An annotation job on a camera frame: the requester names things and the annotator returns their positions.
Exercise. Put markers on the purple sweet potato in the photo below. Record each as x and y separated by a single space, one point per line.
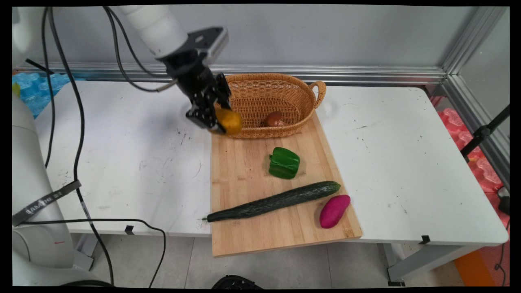
333 211

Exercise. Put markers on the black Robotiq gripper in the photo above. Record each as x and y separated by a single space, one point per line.
195 79

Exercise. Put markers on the wooden cutting board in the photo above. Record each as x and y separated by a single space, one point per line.
260 236

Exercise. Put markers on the aluminium corner frame post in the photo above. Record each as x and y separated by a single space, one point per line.
472 38

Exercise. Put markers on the black round object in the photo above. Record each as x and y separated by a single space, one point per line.
236 282

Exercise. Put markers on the black power adapter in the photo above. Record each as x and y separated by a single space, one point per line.
504 203

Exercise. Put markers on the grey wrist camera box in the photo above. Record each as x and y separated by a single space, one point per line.
211 40

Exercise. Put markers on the green bell pepper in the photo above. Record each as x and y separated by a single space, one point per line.
284 163

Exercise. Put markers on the grey table leg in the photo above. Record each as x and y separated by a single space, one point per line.
427 260

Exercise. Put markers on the brown mushroom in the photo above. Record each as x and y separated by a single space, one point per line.
274 118

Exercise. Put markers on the white table leg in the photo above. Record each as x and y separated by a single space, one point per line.
83 252

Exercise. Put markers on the blue foam mat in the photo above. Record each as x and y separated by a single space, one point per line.
34 91

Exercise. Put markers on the black tripod stand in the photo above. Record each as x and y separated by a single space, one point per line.
482 132

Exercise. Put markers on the aluminium side frame rail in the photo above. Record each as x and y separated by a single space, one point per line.
476 118

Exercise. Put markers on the black table edge clip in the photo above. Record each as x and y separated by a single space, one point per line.
425 239
129 230

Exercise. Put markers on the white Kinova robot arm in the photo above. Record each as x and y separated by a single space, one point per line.
158 28

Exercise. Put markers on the aluminium back frame rail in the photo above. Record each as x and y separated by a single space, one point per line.
305 73

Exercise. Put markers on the woven wicker basket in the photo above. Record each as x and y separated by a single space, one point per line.
264 91

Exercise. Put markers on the yellow-brown potato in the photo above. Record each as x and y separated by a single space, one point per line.
230 121

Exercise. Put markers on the yellow-green object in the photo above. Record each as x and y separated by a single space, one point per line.
15 89

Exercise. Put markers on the dark green cucumber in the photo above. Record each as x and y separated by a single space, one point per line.
276 201

